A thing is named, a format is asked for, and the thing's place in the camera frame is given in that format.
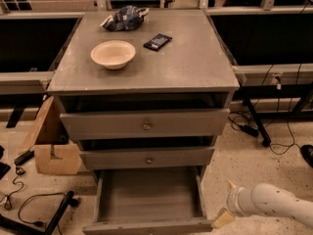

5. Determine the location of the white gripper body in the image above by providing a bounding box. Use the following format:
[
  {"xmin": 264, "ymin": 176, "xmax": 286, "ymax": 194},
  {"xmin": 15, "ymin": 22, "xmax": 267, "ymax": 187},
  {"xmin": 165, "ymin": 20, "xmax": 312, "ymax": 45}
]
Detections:
[{"xmin": 227, "ymin": 187, "xmax": 252, "ymax": 217}]

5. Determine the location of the grey bottom drawer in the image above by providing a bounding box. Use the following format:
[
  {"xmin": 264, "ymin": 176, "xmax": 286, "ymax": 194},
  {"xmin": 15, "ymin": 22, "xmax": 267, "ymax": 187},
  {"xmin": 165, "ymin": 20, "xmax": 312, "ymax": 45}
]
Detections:
[{"xmin": 83, "ymin": 166, "xmax": 212, "ymax": 235}]

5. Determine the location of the grey drawer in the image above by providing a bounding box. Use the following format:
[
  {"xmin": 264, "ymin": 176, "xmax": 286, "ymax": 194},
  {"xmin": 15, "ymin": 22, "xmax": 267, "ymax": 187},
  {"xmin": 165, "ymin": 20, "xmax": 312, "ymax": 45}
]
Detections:
[
  {"xmin": 60, "ymin": 109, "xmax": 229, "ymax": 141},
  {"xmin": 83, "ymin": 166, "xmax": 212, "ymax": 235},
  {"xmin": 80, "ymin": 147, "xmax": 214, "ymax": 170}
]

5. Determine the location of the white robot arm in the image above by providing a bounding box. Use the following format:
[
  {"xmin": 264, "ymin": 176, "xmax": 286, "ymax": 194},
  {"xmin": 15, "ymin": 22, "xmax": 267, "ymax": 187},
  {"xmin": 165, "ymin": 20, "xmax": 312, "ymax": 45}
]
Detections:
[{"xmin": 212, "ymin": 181, "xmax": 313, "ymax": 228}]

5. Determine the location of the grey top drawer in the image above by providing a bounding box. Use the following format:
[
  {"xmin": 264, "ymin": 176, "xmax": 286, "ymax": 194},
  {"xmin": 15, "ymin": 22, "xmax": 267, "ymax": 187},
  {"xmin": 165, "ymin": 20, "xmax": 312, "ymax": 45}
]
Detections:
[{"xmin": 60, "ymin": 109, "xmax": 229, "ymax": 141}]

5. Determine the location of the grey drawer cabinet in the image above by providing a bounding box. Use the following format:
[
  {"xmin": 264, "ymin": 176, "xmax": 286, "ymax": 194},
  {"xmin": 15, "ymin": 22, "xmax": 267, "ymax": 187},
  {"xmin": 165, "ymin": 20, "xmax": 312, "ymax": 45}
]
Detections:
[{"xmin": 46, "ymin": 9, "xmax": 241, "ymax": 181}]

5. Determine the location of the grey middle drawer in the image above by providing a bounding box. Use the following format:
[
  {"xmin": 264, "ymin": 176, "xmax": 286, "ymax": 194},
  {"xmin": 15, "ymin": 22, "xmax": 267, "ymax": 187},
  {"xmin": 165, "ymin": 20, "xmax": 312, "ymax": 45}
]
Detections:
[{"xmin": 80, "ymin": 147, "xmax": 214, "ymax": 170}]

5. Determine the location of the black table leg right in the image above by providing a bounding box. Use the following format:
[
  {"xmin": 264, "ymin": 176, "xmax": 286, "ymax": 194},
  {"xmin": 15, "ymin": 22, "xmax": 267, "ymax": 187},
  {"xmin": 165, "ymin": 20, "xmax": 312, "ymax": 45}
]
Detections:
[{"xmin": 244, "ymin": 98, "xmax": 271, "ymax": 147}]

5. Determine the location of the black round object right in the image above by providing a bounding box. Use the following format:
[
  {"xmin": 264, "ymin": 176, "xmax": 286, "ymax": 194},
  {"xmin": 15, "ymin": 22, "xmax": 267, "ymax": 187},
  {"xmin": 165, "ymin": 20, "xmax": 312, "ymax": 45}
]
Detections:
[{"xmin": 300, "ymin": 145, "xmax": 313, "ymax": 167}]

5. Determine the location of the dark blue snack packet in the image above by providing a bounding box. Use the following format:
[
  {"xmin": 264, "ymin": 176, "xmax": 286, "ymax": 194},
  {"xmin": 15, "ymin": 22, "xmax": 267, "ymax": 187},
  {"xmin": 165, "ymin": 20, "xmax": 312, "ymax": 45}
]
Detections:
[{"xmin": 144, "ymin": 33, "xmax": 172, "ymax": 51}]

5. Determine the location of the white bowl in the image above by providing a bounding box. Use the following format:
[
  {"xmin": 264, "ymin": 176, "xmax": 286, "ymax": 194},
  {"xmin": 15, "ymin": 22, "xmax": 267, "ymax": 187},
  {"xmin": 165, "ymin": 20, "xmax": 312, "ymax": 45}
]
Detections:
[{"xmin": 91, "ymin": 40, "xmax": 136, "ymax": 70}]

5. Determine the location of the brown cardboard box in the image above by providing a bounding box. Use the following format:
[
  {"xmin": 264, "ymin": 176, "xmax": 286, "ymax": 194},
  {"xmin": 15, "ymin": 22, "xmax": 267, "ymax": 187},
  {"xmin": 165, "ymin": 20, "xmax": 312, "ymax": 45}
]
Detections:
[{"xmin": 19, "ymin": 96, "xmax": 82, "ymax": 175}]

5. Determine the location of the blue crumpled chip bag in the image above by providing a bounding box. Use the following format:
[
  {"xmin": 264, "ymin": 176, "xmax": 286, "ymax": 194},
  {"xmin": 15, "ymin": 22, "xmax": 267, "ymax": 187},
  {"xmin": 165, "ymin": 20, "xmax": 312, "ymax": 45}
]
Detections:
[{"xmin": 100, "ymin": 6, "xmax": 149, "ymax": 31}]

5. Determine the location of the black flat device on floor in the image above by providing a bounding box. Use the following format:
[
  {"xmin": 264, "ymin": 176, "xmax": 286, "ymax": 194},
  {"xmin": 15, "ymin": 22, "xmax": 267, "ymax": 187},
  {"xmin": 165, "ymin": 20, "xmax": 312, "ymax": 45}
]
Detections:
[{"xmin": 14, "ymin": 150, "xmax": 34, "ymax": 165}]

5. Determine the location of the black stand leg left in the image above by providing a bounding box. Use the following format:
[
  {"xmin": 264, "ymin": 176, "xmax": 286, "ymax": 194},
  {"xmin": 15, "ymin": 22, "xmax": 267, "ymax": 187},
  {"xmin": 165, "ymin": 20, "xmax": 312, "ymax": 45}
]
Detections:
[{"xmin": 0, "ymin": 191, "xmax": 74, "ymax": 235}]

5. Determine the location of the black power adapter with cable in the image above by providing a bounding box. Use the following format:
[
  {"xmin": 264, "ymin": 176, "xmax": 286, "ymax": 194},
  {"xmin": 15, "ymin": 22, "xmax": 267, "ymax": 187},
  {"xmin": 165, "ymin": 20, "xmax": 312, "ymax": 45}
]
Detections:
[{"xmin": 227, "ymin": 62, "xmax": 304, "ymax": 156}]

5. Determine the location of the black floor cable left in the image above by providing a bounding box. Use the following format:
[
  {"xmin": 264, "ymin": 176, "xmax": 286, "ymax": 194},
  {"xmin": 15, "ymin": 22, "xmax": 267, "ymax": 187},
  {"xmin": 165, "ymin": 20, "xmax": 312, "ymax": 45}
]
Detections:
[{"xmin": 0, "ymin": 166, "xmax": 81, "ymax": 235}]

